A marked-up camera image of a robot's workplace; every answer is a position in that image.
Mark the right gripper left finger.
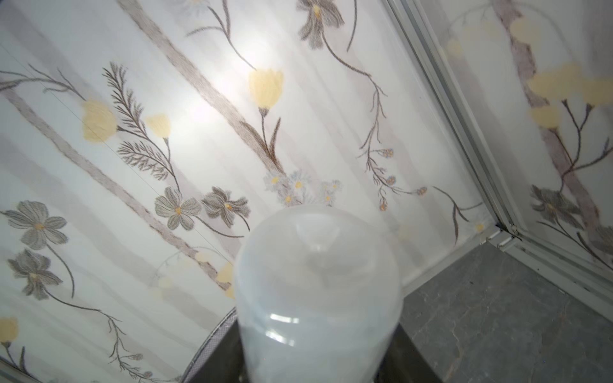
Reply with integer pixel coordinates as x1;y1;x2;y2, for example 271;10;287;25
189;321;249;383

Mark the purple-lined mesh trash bin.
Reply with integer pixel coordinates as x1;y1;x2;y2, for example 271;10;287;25
179;308;237;383

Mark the red-cap clear bottle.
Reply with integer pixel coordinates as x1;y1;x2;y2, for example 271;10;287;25
233;205;403;382

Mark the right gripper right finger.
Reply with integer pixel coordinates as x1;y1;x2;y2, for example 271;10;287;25
375;325;442;383

